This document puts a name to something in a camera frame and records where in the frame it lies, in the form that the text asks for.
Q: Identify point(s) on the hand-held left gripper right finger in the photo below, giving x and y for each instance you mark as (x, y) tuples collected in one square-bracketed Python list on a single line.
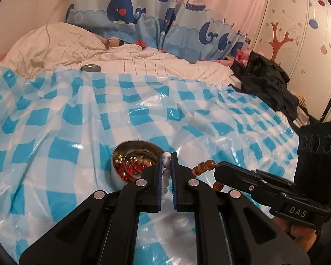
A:
[(173, 180)]

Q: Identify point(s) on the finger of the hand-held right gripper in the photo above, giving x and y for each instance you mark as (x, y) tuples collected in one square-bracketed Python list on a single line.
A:
[(275, 180), (237, 180)]

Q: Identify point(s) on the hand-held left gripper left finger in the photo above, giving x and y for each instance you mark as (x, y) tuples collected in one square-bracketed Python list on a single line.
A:
[(160, 180)]

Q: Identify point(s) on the round metal tin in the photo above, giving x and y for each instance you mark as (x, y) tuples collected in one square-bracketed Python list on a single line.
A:
[(118, 176)]

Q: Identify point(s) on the person's right hand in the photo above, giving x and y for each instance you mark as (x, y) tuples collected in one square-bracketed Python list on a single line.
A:
[(300, 234)]

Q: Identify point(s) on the black clothing pile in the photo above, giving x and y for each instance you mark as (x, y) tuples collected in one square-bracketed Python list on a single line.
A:
[(264, 80)]

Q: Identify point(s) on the blue checked plastic sheet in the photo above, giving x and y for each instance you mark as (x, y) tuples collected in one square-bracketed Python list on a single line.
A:
[(71, 116)]

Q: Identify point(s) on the pink cloth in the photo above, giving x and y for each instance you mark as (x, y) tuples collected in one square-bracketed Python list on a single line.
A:
[(242, 56)]

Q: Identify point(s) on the round metal tin lid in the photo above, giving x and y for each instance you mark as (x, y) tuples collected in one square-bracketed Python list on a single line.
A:
[(90, 68)]

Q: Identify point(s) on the tan and black object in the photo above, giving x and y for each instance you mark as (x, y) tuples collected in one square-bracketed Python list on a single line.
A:
[(110, 42)]

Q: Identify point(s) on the white wardrobe with tree print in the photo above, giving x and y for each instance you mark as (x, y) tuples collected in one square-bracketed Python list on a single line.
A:
[(295, 19)]

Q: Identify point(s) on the whale print curtain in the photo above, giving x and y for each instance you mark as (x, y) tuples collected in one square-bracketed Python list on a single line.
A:
[(182, 19)]

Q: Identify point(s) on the white quilt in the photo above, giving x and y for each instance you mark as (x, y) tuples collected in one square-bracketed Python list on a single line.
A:
[(58, 44)]

